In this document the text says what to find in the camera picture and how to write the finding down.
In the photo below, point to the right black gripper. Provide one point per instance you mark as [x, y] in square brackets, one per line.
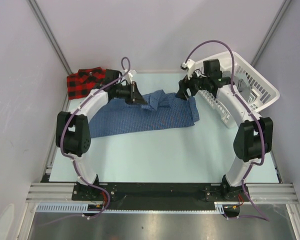
[182, 93]

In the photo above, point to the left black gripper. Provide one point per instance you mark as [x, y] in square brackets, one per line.
[135, 96]

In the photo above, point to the blue checked shirt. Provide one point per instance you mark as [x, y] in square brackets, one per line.
[163, 111]

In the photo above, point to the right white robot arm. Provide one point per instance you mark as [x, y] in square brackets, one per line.
[254, 135]

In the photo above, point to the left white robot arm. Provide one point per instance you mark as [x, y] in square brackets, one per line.
[73, 136]

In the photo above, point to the red black plaid shirt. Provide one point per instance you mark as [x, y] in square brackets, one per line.
[81, 83]

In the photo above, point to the grey shirt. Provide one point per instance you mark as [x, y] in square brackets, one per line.
[243, 87]

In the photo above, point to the white plastic basket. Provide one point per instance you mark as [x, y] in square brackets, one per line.
[263, 93]

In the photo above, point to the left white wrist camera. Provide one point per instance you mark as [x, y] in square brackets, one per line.
[129, 74]

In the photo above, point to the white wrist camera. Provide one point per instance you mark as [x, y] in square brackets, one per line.
[189, 66]
[129, 74]

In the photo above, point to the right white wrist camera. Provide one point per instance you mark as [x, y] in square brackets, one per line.
[189, 66]

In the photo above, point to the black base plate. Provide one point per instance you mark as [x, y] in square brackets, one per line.
[170, 196]

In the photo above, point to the aluminium rail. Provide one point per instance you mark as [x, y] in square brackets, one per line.
[260, 193]

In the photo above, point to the white slotted cable duct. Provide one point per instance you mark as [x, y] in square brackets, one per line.
[86, 208]

